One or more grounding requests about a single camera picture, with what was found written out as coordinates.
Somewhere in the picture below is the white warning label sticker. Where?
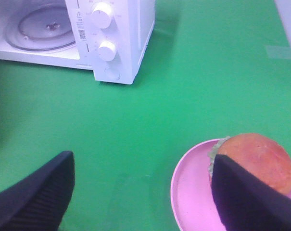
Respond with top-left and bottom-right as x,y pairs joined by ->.
73,0 -> 87,41

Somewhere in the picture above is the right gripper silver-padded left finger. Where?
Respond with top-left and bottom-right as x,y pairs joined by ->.
0,151 -> 75,231

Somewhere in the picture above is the white microwave oven body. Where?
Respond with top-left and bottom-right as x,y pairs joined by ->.
0,0 -> 155,84

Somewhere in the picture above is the green table mat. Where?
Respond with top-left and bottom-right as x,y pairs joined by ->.
0,0 -> 291,231

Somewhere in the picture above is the white round knob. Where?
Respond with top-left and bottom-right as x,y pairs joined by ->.
98,41 -> 117,62
90,2 -> 113,29

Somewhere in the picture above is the burger with lettuce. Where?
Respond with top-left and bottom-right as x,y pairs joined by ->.
208,133 -> 291,195

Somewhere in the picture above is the pink round plate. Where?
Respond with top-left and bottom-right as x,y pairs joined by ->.
171,139 -> 291,231

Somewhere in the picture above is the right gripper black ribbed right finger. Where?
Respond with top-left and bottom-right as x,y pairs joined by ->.
211,154 -> 291,231

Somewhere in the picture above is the glass microwave turntable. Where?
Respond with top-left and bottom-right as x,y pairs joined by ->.
3,3 -> 75,51

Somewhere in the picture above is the white round door button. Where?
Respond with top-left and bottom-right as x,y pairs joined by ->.
104,67 -> 120,81

